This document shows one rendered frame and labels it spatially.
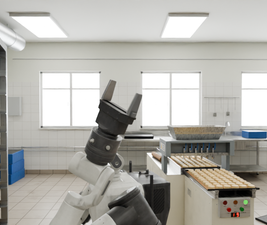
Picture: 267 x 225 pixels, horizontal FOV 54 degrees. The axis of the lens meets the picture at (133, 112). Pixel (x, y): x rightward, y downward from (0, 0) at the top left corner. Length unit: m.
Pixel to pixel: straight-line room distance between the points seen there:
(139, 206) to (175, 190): 1.91
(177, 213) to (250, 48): 4.68
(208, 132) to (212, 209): 0.93
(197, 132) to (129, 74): 3.49
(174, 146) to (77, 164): 2.07
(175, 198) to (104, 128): 2.17
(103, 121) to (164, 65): 5.39
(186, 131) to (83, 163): 2.07
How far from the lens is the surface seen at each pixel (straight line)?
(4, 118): 1.41
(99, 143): 0.69
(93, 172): 0.73
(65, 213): 0.76
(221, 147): 2.93
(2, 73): 1.42
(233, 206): 2.18
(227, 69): 6.38
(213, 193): 2.11
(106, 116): 0.70
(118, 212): 0.86
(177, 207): 2.84
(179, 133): 2.72
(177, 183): 2.76
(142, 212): 0.88
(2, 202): 1.48
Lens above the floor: 1.52
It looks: 1 degrees down
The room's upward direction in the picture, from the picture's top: straight up
